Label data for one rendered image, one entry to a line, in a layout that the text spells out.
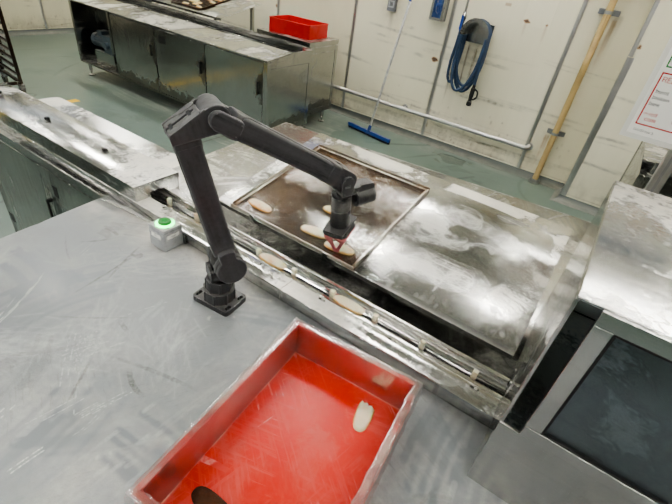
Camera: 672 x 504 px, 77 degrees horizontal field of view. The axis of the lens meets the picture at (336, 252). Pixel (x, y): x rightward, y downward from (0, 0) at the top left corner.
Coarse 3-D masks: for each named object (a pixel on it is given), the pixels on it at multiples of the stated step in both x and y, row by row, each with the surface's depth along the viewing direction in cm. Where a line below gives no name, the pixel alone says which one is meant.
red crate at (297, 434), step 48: (288, 384) 96; (336, 384) 98; (240, 432) 85; (288, 432) 87; (336, 432) 88; (384, 432) 89; (192, 480) 77; (240, 480) 78; (288, 480) 79; (336, 480) 80
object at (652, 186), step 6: (666, 156) 130; (660, 162) 134; (666, 162) 130; (660, 168) 132; (666, 168) 131; (654, 174) 134; (660, 174) 133; (666, 174) 132; (654, 180) 134; (660, 180) 133; (666, 180) 132; (648, 186) 136; (654, 186) 135; (660, 186) 134; (654, 192) 135
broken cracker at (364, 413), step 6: (360, 402) 94; (360, 408) 92; (366, 408) 92; (372, 408) 93; (360, 414) 91; (366, 414) 91; (372, 414) 92; (354, 420) 90; (360, 420) 90; (366, 420) 90; (354, 426) 89; (360, 426) 89; (366, 426) 89
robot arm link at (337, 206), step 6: (336, 192) 114; (354, 192) 115; (336, 198) 114; (342, 198) 114; (348, 198) 114; (354, 198) 117; (336, 204) 115; (342, 204) 114; (348, 204) 115; (336, 210) 116; (342, 210) 116; (348, 210) 117
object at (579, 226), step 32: (288, 128) 228; (224, 160) 186; (256, 160) 190; (224, 192) 164; (480, 192) 193; (256, 224) 148; (576, 224) 180; (288, 256) 136; (320, 288) 125; (352, 288) 127; (416, 320) 119; (480, 352) 112
